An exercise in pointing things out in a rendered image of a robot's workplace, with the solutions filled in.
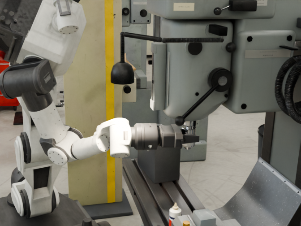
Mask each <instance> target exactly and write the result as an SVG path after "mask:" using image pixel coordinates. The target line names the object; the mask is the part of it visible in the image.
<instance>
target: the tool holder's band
mask: <svg viewBox="0 0 301 226"><path fill-rule="evenodd" d="M182 131H184V132H188V133H191V132H195V131H196V129H193V127H192V128H186V127H185V126H183V127H182Z"/></svg>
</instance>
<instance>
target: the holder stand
mask: <svg viewBox="0 0 301 226"><path fill-rule="evenodd" d="M159 126H163V125H162V124H157V127H159ZM180 156H181V149H175V148H162V146H159V145H158V146H157V149H156V150H149V151H147V150H138V164H139V166H140V167H141V168H142V169H143V171H144V172H145V173H146V174H147V176H148V177H149V178H150V179H151V180H152V182H153V183H163V182H168V181H174V180H179V177H180Z"/></svg>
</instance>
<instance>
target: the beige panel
mask: <svg viewBox="0 0 301 226"><path fill-rule="evenodd" d="M79 4H81V5H82V7H83V11H84V14H85V17H86V26H85V29H84V31H83V34H82V37H81V40H80V43H79V45H78V48H77V51H76V54H75V56H74V59H73V62H72V64H71V65H70V67H69V68H68V70H67V72H66V73H65V74H64V75H63V83H64V111H65V124H66V125H68V126H70V127H72V128H75V129H77V130H78V131H80V132H81V134H82V135H83V138H88V137H91V136H93V135H94V133H95V132H96V128H97V126H99V125H101V124H102V123H103V122H106V121H109V120H112V119H114V118H122V85H119V84H113V83H111V70H112V67H113V65H115V64H116V63H117V62H120V33H121V32H122V0H80V1H79ZM67 170H68V189H69V193H68V194H63V195H65V196H67V197H68V198H70V199H72V200H78V201H79V203H80V204H81V205H82V207H83V208H84V209H85V210H86V212H87V213H88V214H89V216H90V217H91V218H92V220H95V219H103V218H111V217H122V216H129V215H133V211H132V209H131V206H130V204H129V201H128V199H127V196H126V194H125V191H124V189H123V188H122V158H114V157H111V156H110V149H109V150H108V151H106V152H103V153H100V154H96V155H93V156H91V157H89V158H86V159H83V160H76V161H72V162H67Z"/></svg>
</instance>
